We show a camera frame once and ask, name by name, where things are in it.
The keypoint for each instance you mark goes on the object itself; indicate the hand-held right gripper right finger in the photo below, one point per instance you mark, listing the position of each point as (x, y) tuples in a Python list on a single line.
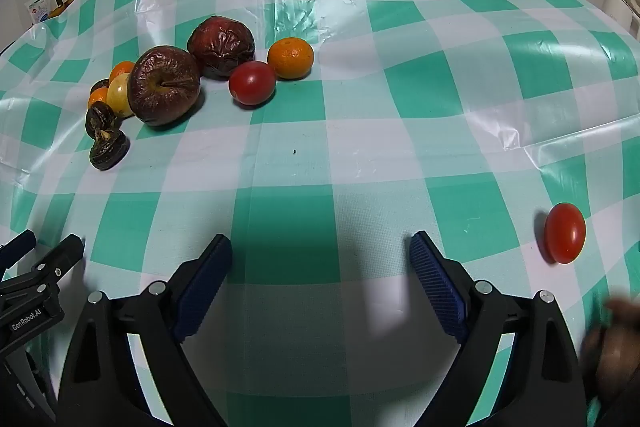
[(440, 289)]

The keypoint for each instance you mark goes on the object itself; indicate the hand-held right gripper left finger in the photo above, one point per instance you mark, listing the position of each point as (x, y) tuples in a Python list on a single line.
[(204, 289)]

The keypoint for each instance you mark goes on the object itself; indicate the yellow tomato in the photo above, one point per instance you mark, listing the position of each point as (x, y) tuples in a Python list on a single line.
[(119, 96)]

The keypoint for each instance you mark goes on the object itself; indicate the green white checkered tablecloth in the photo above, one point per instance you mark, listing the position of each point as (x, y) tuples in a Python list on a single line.
[(350, 157)]

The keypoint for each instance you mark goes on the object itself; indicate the red tomato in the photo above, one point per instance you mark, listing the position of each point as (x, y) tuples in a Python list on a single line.
[(252, 83), (565, 233)]

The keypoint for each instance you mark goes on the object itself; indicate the wrinkled dark apple with stem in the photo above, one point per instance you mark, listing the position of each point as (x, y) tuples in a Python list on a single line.
[(165, 87)]

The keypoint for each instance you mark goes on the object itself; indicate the small white carton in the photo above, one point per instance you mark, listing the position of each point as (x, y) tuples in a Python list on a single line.
[(38, 10)]

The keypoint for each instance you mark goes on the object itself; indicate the dark wrinkled passion fruit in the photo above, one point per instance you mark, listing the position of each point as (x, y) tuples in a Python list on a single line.
[(101, 119), (107, 150), (99, 85)]

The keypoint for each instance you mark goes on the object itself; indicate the person's right hand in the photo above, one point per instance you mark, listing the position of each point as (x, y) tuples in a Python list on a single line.
[(612, 347)]

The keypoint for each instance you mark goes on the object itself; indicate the orange mandarin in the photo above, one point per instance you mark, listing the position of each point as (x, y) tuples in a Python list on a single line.
[(121, 69), (98, 97), (291, 58)]

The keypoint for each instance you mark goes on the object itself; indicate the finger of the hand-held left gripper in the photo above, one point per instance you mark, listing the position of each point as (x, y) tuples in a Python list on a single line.
[(17, 246), (55, 263)]

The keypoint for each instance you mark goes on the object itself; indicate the white container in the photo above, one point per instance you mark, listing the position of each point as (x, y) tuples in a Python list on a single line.
[(620, 9)]

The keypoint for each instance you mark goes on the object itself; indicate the wrinkled dark red apple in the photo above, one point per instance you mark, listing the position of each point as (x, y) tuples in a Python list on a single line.
[(222, 47)]

